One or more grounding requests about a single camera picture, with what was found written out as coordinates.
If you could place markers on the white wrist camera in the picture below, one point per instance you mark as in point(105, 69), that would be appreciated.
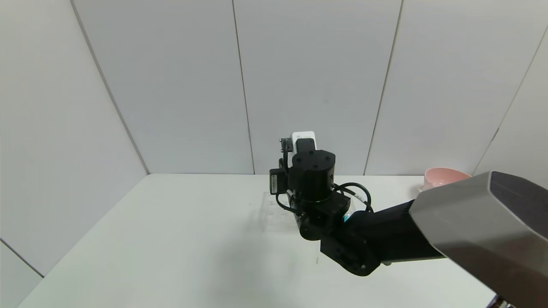
point(302, 137)

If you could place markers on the pink bowl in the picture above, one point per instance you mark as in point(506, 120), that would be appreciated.
point(441, 174)

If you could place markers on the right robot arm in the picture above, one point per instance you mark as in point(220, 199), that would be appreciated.
point(471, 222)

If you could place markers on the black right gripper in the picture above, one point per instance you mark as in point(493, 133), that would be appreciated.
point(274, 182)

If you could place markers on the clear plastic test tube rack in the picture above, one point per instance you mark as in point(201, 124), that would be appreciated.
point(274, 214)

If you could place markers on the test tube with blue pigment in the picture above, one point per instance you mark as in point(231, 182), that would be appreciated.
point(346, 218)

